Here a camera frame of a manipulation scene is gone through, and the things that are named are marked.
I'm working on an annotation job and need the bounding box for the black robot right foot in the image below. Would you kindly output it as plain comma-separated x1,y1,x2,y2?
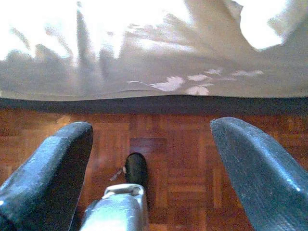
125,153,149,188

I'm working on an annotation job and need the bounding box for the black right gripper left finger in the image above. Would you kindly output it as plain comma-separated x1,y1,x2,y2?
0,121,94,231

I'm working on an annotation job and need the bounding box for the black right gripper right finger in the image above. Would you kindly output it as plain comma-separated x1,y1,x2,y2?
209,116,308,231

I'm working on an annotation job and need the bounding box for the small grey floor scrap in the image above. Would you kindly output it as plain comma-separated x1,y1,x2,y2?
109,166,128,181

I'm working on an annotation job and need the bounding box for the beige floral bed sheet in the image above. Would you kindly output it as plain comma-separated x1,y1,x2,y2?
0,0,308,102

